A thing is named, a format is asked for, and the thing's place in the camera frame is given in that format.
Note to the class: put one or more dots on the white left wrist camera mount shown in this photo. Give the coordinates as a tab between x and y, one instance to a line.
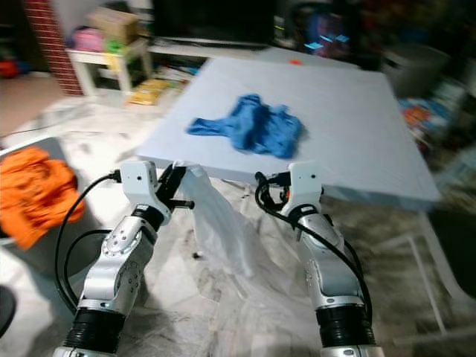
137	182

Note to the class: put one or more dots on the dark blue backpack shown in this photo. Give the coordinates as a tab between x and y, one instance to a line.
327	33

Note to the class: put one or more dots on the black television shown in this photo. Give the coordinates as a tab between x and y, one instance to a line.
212	18

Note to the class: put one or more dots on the small orange block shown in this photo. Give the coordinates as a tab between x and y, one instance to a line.
295	61

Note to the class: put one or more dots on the pink bag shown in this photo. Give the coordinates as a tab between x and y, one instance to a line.
88	41

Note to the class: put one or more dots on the cardboard box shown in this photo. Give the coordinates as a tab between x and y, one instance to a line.
111	26

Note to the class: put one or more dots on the pale blue child chair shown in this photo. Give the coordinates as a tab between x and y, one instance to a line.
37	260

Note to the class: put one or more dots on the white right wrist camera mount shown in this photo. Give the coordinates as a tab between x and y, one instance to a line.
305	182

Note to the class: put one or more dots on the red brick pattern pillar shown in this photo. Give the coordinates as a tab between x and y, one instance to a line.
53	48

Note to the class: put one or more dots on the yellow toy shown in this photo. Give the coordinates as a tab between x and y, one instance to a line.
147	91

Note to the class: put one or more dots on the white shirt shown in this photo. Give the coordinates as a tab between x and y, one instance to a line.
216	223

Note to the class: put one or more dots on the white television bench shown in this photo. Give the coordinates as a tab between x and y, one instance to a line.
208	50

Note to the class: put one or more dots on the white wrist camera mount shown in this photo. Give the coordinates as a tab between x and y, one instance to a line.
137	182
305	182

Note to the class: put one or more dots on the colourful toy pack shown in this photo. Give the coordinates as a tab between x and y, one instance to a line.
425	120

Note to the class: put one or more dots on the large pale grey folding table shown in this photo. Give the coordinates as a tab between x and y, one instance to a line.
357	119

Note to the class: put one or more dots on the pale grey waste bin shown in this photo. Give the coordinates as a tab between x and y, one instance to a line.
416	71

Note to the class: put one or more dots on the red ball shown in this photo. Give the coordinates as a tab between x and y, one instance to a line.
7	68

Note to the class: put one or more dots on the orange garment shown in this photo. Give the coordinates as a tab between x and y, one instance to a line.
37	190

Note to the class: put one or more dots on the white side table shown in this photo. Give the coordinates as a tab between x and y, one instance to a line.
89	59

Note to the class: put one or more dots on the small pale grey table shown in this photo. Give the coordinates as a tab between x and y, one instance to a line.
331	55

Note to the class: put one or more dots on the green toy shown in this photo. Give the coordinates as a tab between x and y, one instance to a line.
119	46

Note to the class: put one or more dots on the black round stand base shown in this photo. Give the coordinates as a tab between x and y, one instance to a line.
7	305

